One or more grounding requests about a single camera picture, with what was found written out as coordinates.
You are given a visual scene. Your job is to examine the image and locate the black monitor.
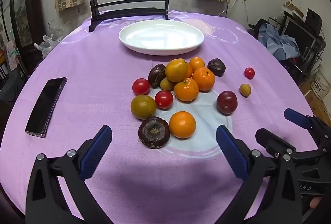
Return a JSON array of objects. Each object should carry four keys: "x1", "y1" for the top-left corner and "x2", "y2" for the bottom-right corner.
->
[{"x1": 283, "y1": 17, "x2": 317, "y2": 56}]

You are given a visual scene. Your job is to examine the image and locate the white cable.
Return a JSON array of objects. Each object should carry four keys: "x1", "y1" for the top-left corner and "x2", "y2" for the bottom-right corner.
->
[{"x1": 218, "y1": 0, "x2": 238, "y2": 17}]

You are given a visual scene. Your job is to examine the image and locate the dark purple passion fruit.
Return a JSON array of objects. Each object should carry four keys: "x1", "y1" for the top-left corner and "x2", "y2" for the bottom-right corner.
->
[
  {"x1": 207, "y1": 58, "x2": 226, "y2": 77},
  {"x1": 138, "y1": 117, "x2": 170, "y2": 149},
  {"x1": 148, "y1": 64, "x2": 166, "y2": 89}
]

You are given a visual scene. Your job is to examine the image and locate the dark red plum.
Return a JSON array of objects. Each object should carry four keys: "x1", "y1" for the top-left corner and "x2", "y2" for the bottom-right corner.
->
[{"x1": 217, "y1": 90, "x2": 238, "y2": 114}]

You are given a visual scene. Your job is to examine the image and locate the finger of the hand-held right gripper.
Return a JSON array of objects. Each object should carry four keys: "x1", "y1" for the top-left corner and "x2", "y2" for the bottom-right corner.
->
[
  {"x1": 255, "y1": 128, "x2": 326, "y2": 162},
  {"x1": 284, "y1": 108, "x2": 331, "y2": 147}
]

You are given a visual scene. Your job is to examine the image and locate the blue cloth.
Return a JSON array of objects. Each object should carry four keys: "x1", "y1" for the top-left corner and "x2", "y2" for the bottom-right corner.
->
[{"x1": 259, "y1": 23, "x2": 300, "y2": 60}]

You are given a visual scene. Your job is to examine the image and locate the black speaker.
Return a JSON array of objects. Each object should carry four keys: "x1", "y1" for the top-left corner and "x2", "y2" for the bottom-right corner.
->
[{"x1": 306, "y1": 8, "x2": 323, "y2": 30}]

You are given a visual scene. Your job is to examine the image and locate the purple printed tablecloth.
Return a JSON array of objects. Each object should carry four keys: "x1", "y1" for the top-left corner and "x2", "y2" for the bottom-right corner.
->
[{"x1": 0, "y1": 10, "x2": 320, "y2": 224}]

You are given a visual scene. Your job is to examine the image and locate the black smartphone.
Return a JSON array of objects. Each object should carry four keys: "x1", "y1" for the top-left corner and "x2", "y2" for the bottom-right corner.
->
[{"x1": 25, "y1": 77, "x2": 68, "y2": 138}]

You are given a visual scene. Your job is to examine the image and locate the smooth orange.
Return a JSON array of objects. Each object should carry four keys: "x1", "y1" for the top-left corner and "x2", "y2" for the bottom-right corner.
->
[
  {"x1": 169, "y1": 111, "x2": 196, "y2": 139},
  {"x1": 189, "y1": 57, "x2": 205, "y2": 71}
]

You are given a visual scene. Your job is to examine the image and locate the white bucket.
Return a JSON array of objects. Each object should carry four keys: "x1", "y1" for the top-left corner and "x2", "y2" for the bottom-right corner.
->
[{"x1": 310, "y1": 69, "x2": 331, "y2": 100}]

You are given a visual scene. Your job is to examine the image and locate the white oval plate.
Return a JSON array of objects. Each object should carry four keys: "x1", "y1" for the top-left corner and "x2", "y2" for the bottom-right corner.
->
[{"x1": 119, "y1": 20, "x2": 205, "y2": 56}]

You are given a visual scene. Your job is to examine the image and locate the yellow orange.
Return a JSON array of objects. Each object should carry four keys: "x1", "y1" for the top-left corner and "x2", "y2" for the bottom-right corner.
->
[{"x1": 165, "y1": 58, "x2": 189, "y2": 83}]

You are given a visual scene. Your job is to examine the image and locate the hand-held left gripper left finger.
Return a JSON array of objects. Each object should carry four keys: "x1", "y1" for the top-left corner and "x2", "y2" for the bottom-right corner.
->
[{"x1": 25, "y1": 125, "x2": 113, "y2": 224}]

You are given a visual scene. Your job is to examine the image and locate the small yellow-green fruit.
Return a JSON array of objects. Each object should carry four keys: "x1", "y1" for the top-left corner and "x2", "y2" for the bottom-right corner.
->
[
  {"x1": 160, "y1": 77, "x2": 176, "y2": 90},
  {"x1": 239, "y1": 83, "x2": 251, "y2": 97}
]

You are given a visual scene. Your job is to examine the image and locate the dark wooden cabinet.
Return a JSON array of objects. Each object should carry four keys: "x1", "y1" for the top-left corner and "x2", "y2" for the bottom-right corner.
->
[{"x1": 9, "y1": 0, "x2": 44, "y2": 77}]

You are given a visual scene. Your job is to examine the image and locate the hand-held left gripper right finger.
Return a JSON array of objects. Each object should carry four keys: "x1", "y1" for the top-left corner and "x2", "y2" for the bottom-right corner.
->
[{"x1": 216, "y1": 124, "x2": 303, "y2": 224}]

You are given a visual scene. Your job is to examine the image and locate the green-yellow orange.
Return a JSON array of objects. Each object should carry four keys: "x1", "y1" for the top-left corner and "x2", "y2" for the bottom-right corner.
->
[{"x1": 130, "y1": 95, "x2": 157, "y2": 120}]

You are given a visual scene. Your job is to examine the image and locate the black bag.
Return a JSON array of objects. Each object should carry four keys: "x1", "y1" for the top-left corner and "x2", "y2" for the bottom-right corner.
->
[{"x1": 248, "y1": 19, "x2": 271, "y2": 39}]

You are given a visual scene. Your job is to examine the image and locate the cardboard box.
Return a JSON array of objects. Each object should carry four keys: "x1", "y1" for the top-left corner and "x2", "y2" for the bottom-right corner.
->
[{"x1": 301, "y1": 79, "x2": 331, "y2": 123}]

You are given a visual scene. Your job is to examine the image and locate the white plastic bag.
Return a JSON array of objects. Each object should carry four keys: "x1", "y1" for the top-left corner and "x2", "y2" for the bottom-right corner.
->
[{"x1": 34, "y1": 33, "x2": 64, "y2": 59}]

